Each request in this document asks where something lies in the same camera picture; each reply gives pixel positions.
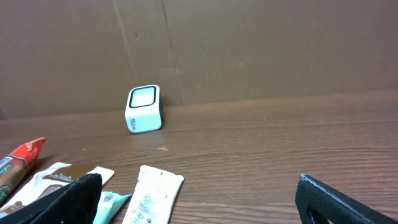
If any white barcode scanner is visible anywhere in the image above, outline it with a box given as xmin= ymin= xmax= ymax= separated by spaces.
xmin=124 ymin=85 xmax=163 ymax=134

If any beige brown snack pouch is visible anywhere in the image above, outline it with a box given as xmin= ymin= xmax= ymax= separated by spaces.
xmin=1 ymin=162 xmax=114 ymax=218

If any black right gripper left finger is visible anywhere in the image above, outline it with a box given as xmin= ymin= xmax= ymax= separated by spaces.
xmin=1 ymin=174 xmax=102 ymax=224

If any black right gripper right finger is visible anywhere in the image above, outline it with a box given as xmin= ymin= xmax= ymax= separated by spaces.
xmin=295 ymin=174 xmax=397 ymax=224

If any white tube with gold cap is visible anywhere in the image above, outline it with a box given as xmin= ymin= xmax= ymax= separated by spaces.
xmin=123 ymin=165 xmax=184 ymax=224

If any teal snack packet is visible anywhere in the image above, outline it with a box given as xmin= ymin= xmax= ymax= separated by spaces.
xmin=93 ymin=191 xmax=131 ymax=224

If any orange biscuit pack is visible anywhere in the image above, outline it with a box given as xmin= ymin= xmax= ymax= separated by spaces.
xmin=1 ymin=137 xmax=47 ymax=205

